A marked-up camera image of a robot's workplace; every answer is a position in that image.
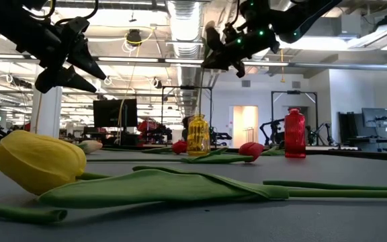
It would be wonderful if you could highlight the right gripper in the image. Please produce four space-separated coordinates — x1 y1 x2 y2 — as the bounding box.
202 0 281 79

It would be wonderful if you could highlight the yellow glass vase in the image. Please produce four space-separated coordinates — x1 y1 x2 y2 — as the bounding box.
186 114 211 157

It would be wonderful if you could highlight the yellow artificial tulip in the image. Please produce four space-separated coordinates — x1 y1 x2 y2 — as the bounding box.
0 130 387 209

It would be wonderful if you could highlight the black desk monitor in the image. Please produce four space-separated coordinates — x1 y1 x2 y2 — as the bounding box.
361 107 387 128

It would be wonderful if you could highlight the red glass vase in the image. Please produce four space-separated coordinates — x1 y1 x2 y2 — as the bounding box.
284 107 307 159

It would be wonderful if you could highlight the red artificial tulip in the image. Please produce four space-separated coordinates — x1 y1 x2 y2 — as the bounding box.
86 141 265 165
0 200 69 225
101 140 189 155
263 180 387 192

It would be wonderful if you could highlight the white square pillar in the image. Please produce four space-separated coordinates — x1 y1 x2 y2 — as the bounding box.
30 65 62 138

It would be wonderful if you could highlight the black hanging monitor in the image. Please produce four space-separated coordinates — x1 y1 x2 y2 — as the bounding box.
92 98 138 128

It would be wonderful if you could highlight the grey table mat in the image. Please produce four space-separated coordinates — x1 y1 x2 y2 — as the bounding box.
0 149 387 242

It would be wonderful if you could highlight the black ceiling camera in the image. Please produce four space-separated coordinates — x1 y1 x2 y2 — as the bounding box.
126 29 143 46

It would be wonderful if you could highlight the black metal rig frame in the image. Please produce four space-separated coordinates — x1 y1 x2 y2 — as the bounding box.
270 89 318 149
161 85 214 149

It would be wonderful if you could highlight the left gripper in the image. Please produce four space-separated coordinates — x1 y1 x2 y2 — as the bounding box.
15 16 108 95

